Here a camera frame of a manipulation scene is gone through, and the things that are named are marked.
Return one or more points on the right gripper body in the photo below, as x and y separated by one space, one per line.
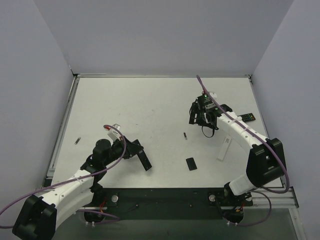
196 115

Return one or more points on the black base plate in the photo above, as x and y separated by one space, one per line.
128 212

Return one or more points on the wide black remote control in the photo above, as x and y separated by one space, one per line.
248 117

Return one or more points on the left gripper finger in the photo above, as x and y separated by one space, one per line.
132 144
134 149

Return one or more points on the slim black remote control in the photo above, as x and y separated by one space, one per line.
144 160

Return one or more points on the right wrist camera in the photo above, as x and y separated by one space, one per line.
213 94

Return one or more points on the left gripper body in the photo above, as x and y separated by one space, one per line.
135 149

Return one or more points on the white remote control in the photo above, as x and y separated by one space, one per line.
224 148

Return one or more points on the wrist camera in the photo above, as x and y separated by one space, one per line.
113 132
213 94

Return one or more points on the black battery cover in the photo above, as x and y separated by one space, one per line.
191 164

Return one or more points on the aluminium frame rail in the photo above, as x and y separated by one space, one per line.
275 200

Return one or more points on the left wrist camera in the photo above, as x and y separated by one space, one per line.
113 132

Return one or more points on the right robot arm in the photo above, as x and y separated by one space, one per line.
266 160

